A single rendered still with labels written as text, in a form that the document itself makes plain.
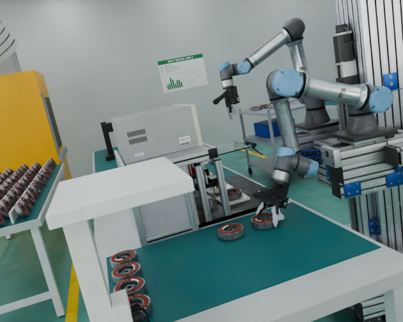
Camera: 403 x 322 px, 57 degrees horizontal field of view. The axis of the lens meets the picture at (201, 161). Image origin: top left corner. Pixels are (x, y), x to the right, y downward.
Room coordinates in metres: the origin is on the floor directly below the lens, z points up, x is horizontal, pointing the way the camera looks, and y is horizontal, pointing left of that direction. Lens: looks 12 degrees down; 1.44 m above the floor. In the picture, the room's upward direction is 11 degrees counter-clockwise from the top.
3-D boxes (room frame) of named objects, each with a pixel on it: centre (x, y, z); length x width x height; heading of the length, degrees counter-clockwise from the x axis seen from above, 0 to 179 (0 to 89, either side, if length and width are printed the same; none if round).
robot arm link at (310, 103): (2.29, -0.76, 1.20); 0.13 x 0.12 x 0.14; 178
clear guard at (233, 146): (1.90, -0.12, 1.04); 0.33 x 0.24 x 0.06; 104
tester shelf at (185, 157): (1.97, 0.21, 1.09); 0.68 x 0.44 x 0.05; 14
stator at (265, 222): (1.56, -0.22, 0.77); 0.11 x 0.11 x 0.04
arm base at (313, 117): (2.28, -0.76, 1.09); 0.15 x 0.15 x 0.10
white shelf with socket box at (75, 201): (1.02, 0.24, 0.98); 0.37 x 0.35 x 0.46; 14
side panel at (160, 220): (1.63, 0.21, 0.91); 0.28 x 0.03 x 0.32; 104
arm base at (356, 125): (1.79, -0.81, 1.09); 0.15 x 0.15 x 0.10
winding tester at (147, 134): (1.98, 0.22, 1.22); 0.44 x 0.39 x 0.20; 14
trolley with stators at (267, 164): (4.68, -1.03, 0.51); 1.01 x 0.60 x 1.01; 14
